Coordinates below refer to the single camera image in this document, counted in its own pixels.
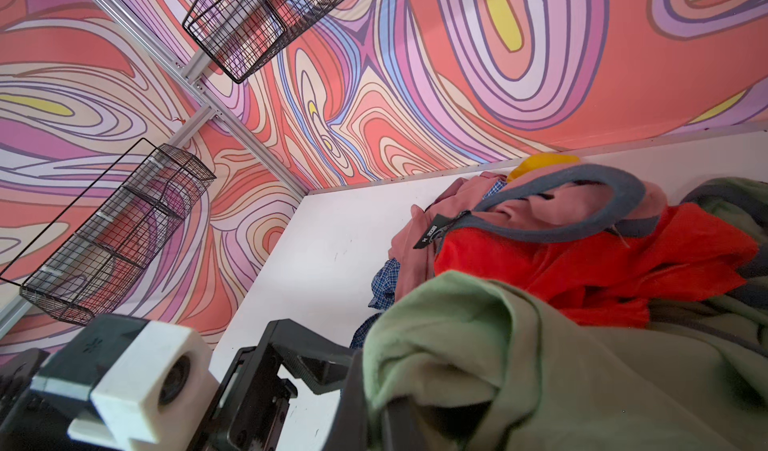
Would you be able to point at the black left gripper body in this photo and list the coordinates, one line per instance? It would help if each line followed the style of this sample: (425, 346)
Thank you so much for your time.
(250, 408)

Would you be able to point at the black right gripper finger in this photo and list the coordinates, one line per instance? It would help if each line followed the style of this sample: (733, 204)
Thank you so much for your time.
(401, 428)

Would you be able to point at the light green cloth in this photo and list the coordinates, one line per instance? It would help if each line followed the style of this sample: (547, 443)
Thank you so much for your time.
(490, 367)

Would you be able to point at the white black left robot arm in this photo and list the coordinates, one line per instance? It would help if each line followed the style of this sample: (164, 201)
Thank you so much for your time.
(28, 422)

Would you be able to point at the red cloth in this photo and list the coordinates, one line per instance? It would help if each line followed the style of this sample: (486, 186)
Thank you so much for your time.
(606, 279)

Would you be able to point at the yellow cloth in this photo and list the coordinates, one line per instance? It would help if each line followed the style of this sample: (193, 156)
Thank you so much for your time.
(539, 161)

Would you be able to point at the blue checked shirt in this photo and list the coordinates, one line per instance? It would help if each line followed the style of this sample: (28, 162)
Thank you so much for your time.
(384, 283)

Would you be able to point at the dusty pink shirt grey trim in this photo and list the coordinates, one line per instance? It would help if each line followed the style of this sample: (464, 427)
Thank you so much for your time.
(485, 227)

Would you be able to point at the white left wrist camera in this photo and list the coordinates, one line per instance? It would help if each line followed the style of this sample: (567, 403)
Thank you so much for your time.
(127, 383)

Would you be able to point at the black wire basket left wall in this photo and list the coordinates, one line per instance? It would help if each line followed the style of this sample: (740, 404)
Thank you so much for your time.
(77, 235)

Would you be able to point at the black wire basket wall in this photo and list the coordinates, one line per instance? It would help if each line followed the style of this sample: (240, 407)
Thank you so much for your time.
(242, 36)
(77, 235)

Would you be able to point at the aluminium frame post back left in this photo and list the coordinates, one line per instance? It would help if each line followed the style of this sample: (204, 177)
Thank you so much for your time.
(188, 75)

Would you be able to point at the black wire basket back wall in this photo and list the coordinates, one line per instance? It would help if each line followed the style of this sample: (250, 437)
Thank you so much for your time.
(242, 36)

